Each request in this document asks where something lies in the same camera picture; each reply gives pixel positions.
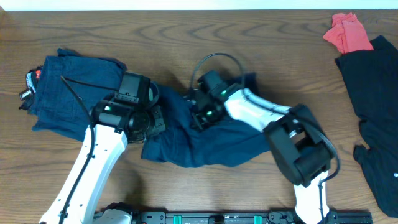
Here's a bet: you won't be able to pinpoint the navy blue shorts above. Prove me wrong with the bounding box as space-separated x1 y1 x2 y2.
29 49 127 141
141 85 270 168

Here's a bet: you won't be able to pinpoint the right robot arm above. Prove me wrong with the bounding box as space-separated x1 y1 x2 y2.
189 88 338 223

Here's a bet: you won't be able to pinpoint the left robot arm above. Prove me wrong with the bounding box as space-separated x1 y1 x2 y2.
40 100 166 224

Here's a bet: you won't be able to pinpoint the folded navy blue shorts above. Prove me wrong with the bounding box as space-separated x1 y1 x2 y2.
29 49 127 141

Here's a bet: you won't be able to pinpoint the black garment with printed label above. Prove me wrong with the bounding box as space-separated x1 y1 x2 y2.
19 66 43 110

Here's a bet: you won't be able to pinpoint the red cloth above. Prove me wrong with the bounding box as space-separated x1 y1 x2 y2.
323 12 374 54

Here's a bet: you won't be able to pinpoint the black polo shirt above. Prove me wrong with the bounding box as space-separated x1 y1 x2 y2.
335 35 397 218

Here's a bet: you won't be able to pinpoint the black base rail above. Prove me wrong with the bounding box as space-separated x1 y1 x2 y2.
93 202 373 224

